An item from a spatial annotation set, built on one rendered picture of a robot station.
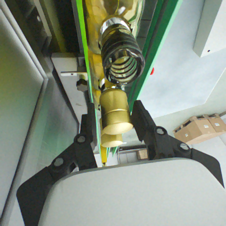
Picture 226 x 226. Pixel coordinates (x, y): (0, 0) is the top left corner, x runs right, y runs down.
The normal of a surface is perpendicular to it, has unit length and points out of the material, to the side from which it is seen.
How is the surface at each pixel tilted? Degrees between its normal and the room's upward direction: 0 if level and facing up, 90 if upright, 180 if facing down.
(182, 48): 0
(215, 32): 4
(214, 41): 4
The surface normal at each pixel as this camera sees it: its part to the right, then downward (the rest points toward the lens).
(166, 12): -0.99, 0.07
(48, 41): 0.09, -0.53
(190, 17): 0.13, 0.85
